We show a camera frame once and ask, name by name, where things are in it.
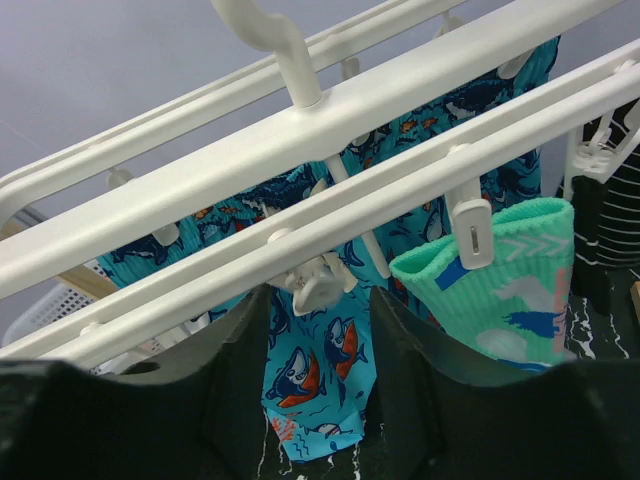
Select black striped sock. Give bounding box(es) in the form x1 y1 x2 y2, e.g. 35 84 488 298
597 97 640 274
556 174 611 316

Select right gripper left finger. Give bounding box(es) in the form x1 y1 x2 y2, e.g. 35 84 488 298
119 287 271 479

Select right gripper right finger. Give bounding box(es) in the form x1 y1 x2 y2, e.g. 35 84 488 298
370 287 564 479

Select white plastic basket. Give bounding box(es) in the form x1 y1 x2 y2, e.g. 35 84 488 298
2 257 166 376

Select white clip hanger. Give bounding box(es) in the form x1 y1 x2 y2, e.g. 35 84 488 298
1 1 639 368

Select blue shark pattern shorts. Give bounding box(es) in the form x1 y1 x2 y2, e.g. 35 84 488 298
98 40 559 461

